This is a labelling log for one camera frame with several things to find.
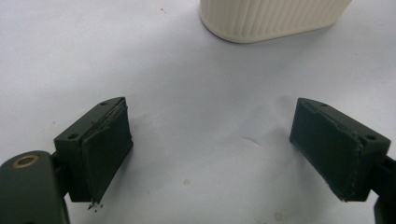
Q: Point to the white table mat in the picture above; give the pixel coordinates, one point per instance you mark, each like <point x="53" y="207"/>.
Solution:
<point x="186" y="77"/>

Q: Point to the cream ribbed nozzle bottle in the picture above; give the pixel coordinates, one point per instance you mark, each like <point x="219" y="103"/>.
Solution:
<point x="267" y="18"/>

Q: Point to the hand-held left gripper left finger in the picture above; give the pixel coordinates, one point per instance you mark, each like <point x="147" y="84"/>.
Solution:
<point x="93" y="149"/>

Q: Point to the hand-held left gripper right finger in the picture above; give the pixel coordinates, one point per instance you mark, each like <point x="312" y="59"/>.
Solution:
<point x="336" y="149"/>

